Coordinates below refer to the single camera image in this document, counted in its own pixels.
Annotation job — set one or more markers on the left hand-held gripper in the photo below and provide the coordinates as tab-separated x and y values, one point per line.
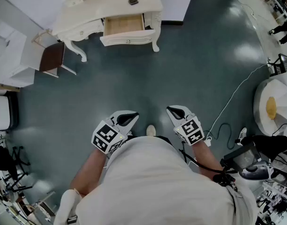
107	137

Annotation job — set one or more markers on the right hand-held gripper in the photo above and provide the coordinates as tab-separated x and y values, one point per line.
190	131

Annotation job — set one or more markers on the wooden drawer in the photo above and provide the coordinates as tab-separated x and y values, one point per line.
123	24

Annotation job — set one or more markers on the small black object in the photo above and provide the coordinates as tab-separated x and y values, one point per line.
133	2

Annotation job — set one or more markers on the person's right forearm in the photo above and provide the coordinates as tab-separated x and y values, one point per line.
203	155

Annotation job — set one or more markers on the person's left forearm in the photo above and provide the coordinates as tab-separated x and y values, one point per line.
92	170

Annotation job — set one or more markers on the white dressing table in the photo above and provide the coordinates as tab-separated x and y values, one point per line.
110	6

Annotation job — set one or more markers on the person's pale shoe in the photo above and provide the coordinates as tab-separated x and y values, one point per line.
151	130

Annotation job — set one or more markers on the person's white shirt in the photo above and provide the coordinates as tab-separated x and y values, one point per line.
157	184

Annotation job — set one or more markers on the black body-mounted device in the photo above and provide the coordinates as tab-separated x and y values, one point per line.
246	156

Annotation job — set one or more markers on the yellow cushion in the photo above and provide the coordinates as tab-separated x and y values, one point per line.
271	108

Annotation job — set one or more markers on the brown-seated white chair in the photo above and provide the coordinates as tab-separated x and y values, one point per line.
52	57

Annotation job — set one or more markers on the black equipment crate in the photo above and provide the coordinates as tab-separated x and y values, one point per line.
280	65

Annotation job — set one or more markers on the white box appliance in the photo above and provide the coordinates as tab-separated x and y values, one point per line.
1	111

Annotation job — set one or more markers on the metal equipment shelf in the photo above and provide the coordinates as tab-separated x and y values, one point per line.
274	203

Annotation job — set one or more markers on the black folding stand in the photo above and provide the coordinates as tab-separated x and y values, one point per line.
2	160

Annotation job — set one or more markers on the white shelf unit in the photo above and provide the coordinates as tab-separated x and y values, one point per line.
12	55

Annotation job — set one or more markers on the white office desks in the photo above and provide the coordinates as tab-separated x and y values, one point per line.
279	3

